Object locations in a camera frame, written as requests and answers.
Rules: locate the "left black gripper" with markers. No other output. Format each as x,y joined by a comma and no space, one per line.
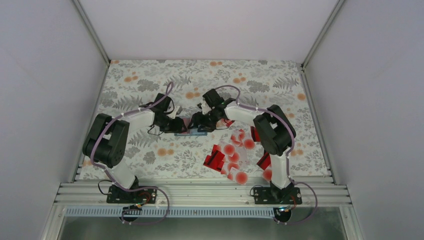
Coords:
176,127

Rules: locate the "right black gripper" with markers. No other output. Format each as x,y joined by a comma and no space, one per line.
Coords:
197,117

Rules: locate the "teal leather card holder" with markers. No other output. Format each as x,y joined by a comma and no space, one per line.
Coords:
192,132

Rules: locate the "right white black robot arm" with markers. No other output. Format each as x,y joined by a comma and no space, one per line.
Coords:
276,133

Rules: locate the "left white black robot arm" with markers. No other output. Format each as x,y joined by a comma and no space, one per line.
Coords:
106,141

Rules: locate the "red black striped card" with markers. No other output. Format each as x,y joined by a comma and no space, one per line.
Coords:
227,122

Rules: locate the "red card with stripe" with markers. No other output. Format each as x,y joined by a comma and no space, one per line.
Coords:
216,159

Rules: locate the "dark red striped card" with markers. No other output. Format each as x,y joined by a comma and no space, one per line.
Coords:
254,134

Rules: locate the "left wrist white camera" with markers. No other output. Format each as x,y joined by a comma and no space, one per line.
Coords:
176,111

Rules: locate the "wrist white camera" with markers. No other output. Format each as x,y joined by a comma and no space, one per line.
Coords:
176,111
205,108

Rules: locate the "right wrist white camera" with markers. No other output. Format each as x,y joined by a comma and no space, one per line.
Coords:
205,108

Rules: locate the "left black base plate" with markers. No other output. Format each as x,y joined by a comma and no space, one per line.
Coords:
116,195

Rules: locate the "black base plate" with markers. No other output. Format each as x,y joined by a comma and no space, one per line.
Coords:
116,195
266,196

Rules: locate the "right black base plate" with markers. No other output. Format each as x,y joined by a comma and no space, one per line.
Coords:
266,196

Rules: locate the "blue slotted cable duct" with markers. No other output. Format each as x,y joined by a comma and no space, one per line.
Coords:
172,212

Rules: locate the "aluminium rail frame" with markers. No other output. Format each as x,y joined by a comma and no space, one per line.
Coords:
205,192

